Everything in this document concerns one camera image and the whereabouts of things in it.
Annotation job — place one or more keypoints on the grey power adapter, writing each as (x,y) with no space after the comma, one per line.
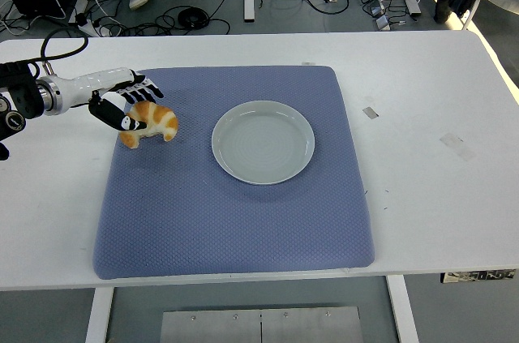
(382,23)

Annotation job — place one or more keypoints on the grey metal plate with screws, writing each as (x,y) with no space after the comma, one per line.
(259,327)

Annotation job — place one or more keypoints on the white power strip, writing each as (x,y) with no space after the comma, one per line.
(90,28)

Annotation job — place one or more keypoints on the black white label sticker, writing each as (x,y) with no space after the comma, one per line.
(478,276)

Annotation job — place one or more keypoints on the grey round plate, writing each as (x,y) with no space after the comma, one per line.
(263,144)

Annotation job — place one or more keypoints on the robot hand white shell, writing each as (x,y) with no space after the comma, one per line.
(89,83)

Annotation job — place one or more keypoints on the white table leg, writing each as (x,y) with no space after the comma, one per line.
(98,314)
(403,310)

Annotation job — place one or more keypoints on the blue quilted mat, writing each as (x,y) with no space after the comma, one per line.
(182,217)

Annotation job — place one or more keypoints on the large clear tape piece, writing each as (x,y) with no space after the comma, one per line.
(456,146)

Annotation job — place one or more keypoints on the croissant bread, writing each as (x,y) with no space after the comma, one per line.
(160,118)

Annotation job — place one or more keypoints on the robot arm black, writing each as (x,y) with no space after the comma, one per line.
(20,95)

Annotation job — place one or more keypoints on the small grey tape piece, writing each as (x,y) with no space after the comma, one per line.
(370,112)

